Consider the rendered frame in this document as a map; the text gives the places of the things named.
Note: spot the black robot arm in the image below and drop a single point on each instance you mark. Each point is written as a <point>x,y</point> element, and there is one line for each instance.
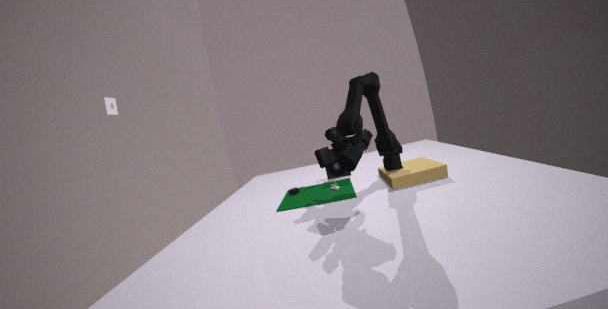
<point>350,122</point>

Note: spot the black cooling fan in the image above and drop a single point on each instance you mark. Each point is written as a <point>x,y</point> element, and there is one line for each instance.
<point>335,170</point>

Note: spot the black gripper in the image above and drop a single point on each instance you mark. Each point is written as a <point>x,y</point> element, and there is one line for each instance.
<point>327,157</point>

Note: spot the green circuit board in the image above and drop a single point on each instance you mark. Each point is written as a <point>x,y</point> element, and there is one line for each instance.
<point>327,192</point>

